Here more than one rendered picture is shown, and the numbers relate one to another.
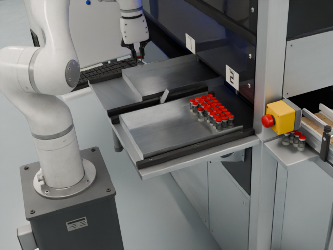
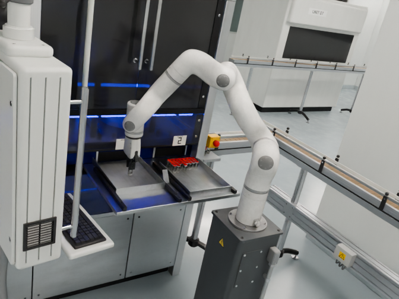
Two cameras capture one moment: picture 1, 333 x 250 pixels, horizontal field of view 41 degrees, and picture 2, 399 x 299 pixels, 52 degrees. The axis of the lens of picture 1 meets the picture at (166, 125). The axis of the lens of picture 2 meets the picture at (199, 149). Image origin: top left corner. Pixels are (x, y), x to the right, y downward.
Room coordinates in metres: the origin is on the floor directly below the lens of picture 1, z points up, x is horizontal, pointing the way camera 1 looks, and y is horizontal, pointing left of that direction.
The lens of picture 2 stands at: (1.86, 1.86, 1.88)
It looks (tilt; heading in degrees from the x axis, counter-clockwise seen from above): 22 degrees down; 252
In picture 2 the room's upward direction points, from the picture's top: 11 degrees clockwise
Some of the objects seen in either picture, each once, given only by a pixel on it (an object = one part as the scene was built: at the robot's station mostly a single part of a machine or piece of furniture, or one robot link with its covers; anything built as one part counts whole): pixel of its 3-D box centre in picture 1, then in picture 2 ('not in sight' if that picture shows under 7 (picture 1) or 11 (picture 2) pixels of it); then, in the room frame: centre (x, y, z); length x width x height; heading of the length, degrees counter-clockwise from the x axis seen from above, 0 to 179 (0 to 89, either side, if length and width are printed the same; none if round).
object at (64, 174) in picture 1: (59, 154); (251, 204); (1.06, 0.32, 0.95); 0.19 x 0.19 x 0.18
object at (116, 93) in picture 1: (171, 105); (161, 180); (1.43, -0.03, 0.87); 0.70 x 0.48 x 0.02; 19
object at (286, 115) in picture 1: (282, 116); (211, 140); (1.09, -0.34, 1.00); 0.08 x 0.07 x 0.07; 109
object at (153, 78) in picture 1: (171, 76); (127, 172); (1.61, -0.04, 0.90); 0.34 x 0.26 x 0.04; 109
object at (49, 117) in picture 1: (32, 89); (262, 167); (1.08, 0.35, 1.16); 0.19 x 0.12 x 0.24; 68
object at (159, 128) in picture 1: (178, 124); (194, 176); (1.25, -0.04, 0.90); 0.34 x 0.26 x 0.04; 109
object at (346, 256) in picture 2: not in sight; (344, 255); (0.26, 0.12, 0.50); 0.12 x 0.05 x 0.09; 109
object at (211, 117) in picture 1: (208, 114); (184, 165); (1.29, -0.15, 0.91); 0.18 x 0.02 x 0.05; 19
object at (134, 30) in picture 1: (134, 27); (132, 144); (1.62, 0.09, 1.11); 0.10 x 0.08 x 0.11; 106
